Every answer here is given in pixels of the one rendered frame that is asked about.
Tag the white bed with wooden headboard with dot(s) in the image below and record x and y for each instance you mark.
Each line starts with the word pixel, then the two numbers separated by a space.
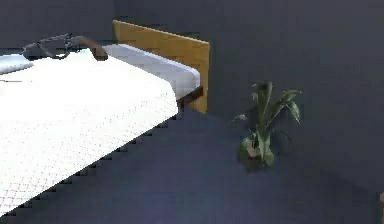
pixel 83 110

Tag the white pillow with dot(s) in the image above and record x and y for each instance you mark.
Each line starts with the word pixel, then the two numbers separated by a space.
pixel 160 68

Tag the green potted house plant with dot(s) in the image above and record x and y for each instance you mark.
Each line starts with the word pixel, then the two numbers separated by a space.
pixel 263 133

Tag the pale blue pillow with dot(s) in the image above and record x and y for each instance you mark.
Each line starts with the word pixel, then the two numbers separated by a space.
pixel 11 62

